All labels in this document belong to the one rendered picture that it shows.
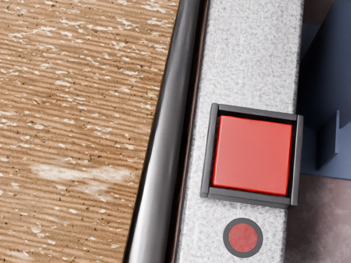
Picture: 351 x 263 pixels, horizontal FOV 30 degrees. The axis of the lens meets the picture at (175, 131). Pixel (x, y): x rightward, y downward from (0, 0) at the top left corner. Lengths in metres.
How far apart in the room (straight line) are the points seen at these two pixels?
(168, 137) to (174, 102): 0.03
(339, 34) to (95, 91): 0.74
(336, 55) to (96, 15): 0.75
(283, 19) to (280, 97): 0.07
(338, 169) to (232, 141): 1.02
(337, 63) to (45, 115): 0.82
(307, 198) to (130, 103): 1.02
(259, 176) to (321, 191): 1.00
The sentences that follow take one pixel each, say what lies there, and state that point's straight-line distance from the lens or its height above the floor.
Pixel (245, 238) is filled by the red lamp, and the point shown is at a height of 0.92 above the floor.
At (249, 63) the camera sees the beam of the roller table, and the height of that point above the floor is 0.91.
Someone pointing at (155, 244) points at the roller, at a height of 0.92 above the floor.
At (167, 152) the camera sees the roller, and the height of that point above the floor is 0.92.
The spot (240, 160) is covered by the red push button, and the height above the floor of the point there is 0.93.
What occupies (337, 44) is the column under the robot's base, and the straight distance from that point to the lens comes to 1.22.
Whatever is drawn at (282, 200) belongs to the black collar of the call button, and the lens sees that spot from 0.52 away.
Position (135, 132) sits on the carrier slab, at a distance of 0.51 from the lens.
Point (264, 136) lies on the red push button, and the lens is 0.53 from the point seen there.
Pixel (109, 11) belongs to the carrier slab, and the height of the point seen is 0.94.
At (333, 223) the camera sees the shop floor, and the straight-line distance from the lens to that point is 1.51.
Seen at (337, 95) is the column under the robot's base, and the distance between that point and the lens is 1.36.
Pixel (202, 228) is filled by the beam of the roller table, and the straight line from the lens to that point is 0.52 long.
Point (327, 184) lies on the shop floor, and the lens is 1.53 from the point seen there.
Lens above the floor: 1.42
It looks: 71 degrees down
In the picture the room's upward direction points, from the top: 9 degrees clockwise
